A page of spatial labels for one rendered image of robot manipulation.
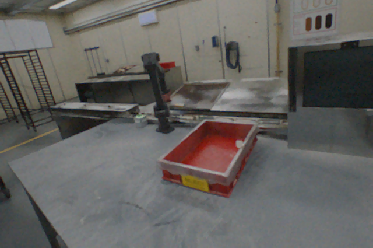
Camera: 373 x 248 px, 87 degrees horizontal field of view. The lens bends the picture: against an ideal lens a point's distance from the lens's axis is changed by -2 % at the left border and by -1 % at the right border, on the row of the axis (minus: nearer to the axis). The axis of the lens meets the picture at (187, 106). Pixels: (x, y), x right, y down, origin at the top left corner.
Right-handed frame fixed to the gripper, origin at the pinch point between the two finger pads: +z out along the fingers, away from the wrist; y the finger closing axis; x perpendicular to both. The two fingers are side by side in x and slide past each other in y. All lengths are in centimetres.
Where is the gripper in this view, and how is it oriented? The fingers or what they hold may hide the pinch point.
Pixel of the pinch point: (166, 100)
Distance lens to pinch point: 172.8
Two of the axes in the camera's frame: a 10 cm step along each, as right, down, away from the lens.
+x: 8.2, 0.5, -5.7
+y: -5.2, 4.6, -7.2
